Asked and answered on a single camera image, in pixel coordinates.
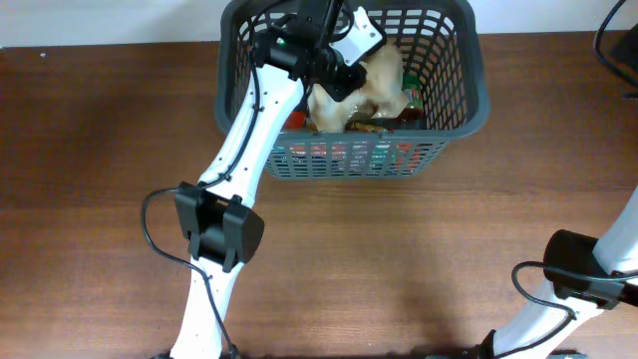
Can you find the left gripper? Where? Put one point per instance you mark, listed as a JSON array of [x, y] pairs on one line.
[[346, 85]]

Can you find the orange biscuit packet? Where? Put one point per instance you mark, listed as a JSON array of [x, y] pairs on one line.
[[300, 121]]

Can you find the beige bread bag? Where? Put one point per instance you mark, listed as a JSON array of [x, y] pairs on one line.
[[381, 97]]

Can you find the green lid jar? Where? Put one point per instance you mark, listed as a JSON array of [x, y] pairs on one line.
[[412, 89]]

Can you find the tissue pack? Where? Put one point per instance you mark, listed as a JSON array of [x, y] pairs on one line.
[[308, 155]]

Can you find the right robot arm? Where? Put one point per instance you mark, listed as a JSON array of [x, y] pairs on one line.
[[579, 278]]

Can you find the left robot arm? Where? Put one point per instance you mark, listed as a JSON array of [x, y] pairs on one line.
[[270, 57]]

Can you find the grey plastic basket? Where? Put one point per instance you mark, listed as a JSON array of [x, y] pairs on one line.
[[439, 44]]

